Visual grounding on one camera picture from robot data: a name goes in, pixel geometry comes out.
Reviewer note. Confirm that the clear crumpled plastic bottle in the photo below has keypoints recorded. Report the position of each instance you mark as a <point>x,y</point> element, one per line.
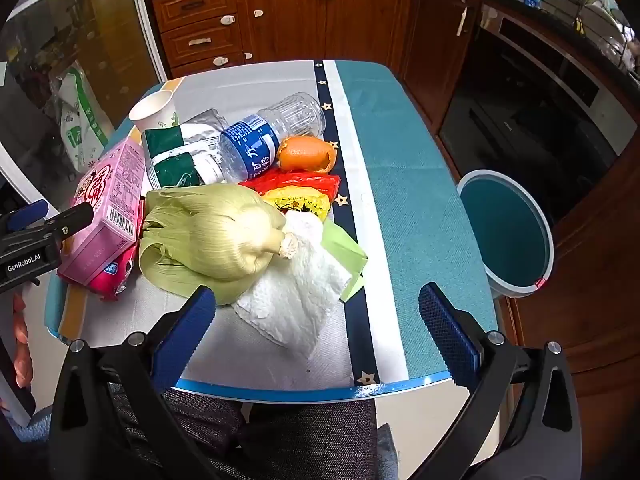
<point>207,122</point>

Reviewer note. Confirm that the clear bottle blue label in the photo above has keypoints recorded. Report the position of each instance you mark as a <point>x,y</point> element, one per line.
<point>249,147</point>

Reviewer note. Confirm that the dish drying rack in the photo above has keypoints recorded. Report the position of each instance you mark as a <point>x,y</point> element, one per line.
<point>602,23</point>

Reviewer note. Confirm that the corn husk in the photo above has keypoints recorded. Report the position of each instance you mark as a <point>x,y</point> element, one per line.
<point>222,236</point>

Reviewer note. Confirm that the green white plastic bag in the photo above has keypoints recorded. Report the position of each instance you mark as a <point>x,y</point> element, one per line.
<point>183,155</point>

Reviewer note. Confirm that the white paper towel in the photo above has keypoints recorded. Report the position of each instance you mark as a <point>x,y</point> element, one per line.
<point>291,302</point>

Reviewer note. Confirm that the light green paper piece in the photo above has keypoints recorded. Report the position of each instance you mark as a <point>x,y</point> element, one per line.
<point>337,242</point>

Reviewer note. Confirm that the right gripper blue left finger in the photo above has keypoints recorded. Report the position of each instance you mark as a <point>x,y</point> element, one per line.
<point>87,439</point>

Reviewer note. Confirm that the red yellow snack wrapper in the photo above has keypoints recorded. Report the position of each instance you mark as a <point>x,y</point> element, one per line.
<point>297,190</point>

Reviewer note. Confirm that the person left hand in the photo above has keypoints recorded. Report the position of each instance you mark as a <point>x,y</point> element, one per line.
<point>22,359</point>

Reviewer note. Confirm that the green white shopping bag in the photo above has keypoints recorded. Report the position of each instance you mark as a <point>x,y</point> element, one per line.
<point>85,128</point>

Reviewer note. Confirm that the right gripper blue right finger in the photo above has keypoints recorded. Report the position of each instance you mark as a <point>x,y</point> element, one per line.
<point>543,440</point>

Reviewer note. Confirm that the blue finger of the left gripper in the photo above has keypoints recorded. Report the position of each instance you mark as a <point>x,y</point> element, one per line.
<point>63,226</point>
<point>21,219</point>

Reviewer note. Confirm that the glass sliding door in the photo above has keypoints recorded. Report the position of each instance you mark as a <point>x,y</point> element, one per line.
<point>39,40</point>

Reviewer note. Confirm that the white paper cup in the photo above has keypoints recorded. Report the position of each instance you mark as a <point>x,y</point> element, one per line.
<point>155,111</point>

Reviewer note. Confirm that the teal trash bin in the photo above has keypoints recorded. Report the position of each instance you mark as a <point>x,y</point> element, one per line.
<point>513,235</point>

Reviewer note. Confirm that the brown wooden kitchen cabinets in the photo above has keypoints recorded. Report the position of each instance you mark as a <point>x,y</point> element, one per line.
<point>591,302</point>

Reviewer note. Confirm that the red pink snack packet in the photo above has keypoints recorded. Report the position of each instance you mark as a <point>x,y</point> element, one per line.
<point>113,279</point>

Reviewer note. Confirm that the black built-in oven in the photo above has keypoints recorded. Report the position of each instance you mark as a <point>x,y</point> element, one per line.
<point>527,109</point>

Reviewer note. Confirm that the pink carton box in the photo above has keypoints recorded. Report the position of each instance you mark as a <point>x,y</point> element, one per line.
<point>112,187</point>

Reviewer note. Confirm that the orange peel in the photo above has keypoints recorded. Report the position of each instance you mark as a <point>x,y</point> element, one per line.
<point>306,153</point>

